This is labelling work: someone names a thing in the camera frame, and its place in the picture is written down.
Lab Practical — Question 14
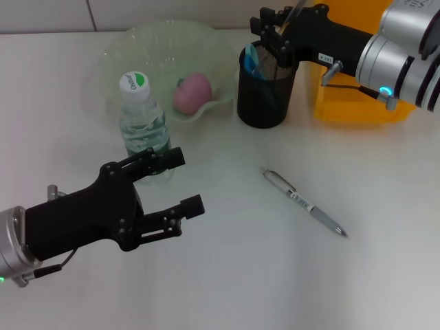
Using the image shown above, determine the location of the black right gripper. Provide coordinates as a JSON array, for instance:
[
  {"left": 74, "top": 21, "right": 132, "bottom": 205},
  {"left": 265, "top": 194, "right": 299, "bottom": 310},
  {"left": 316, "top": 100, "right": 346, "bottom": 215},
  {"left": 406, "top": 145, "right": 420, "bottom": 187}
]
[{"left": 250, "top": 3, "right": 374, "bottom": 77}]

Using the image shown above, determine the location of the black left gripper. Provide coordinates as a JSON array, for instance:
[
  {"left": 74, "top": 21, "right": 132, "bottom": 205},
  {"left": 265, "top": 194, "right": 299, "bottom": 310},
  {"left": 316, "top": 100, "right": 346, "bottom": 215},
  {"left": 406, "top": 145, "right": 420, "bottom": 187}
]
[{"left": 25, "top": 146, "right": 206, "bottom": 261}]

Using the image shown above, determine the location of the clear plastic ruler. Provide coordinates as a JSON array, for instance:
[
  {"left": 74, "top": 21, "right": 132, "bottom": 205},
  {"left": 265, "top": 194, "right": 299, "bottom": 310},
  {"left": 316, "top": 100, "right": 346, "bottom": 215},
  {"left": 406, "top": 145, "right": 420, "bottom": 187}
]
[{"left": 261, "top": 0, "right": 307, "bottom": 73}]

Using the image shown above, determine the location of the water bottle green label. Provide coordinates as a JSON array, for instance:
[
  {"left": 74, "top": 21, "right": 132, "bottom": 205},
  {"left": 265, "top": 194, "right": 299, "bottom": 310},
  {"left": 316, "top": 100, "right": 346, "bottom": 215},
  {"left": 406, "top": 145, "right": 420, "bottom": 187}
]
[{"left": 119, "top": 71, "right": 173, "bottom": 185}]

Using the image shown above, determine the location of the pink peach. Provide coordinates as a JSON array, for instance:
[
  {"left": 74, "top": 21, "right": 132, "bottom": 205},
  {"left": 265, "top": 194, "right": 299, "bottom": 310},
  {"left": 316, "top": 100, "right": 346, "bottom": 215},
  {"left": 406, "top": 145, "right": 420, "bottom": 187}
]
[{"left": 171, "top": 71, "right": 213, "bottom": 115}]

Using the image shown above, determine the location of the black mesh pen holder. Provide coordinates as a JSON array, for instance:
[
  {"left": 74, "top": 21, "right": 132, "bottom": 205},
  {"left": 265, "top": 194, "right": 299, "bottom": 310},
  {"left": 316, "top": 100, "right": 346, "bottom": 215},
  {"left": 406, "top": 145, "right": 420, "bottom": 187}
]
[{"left": 236, "top": 40, "right": 298, "bottom": 129}]

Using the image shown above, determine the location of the green translucent fruit plate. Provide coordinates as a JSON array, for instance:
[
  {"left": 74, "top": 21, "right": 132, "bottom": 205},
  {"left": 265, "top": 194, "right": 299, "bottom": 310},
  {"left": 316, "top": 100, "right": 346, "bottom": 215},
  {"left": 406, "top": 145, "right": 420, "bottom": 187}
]
[{"left": 99, "top": 19, "right": 240, "bottom": 124}]

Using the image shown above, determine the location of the silver retractable pen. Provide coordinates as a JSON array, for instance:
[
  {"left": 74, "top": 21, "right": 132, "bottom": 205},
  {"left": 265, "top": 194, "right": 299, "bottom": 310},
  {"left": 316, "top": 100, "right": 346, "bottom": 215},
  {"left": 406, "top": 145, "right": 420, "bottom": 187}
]
[{"left": 260, "top": 167, "right": 349, "bottom": 239}]

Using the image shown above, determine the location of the yellow plastic storage bin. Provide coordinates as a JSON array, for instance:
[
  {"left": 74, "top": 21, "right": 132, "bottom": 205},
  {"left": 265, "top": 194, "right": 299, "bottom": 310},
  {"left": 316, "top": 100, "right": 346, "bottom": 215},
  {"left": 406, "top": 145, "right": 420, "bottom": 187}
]
[{"left": 312, "top": 0, "right": 417, "bottom": 123}]

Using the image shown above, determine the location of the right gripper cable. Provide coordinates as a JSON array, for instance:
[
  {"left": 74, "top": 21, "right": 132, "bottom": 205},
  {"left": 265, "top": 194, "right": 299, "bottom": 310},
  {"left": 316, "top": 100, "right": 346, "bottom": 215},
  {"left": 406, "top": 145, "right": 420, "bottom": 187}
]
[{"left": 321, "top": 60, "right": 398, "bottom": 111}]

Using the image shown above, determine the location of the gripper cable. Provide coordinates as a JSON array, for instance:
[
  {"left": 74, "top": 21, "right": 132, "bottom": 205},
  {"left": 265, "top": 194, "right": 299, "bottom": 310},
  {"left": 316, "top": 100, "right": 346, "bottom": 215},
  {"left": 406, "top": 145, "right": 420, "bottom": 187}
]
[
  {"left": 32, "top": 184, "right": 78, "bottom": 279},
  {"left": 321, "top": 60, "right": 398, "bottom": 111}
]

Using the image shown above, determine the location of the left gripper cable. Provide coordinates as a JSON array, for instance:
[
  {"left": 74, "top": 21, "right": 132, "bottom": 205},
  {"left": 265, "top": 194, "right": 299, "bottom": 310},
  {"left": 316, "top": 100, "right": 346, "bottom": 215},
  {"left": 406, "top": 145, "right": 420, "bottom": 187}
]
[{"left": 32, "top": 184, "right": 78, "bottom": 279}]

